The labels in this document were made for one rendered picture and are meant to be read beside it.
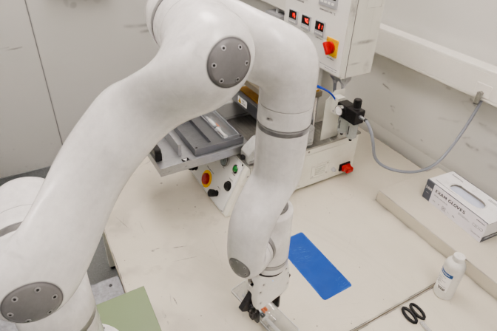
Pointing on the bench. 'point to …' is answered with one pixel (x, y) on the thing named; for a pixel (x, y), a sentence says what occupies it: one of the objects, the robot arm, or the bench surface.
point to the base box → (310, 167)
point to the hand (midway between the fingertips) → (264, 306)
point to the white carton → (464, 205)
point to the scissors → (415, 315)
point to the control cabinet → (338, 20)
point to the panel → (219, 173)
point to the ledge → (441, 228)
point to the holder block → (204, 137)
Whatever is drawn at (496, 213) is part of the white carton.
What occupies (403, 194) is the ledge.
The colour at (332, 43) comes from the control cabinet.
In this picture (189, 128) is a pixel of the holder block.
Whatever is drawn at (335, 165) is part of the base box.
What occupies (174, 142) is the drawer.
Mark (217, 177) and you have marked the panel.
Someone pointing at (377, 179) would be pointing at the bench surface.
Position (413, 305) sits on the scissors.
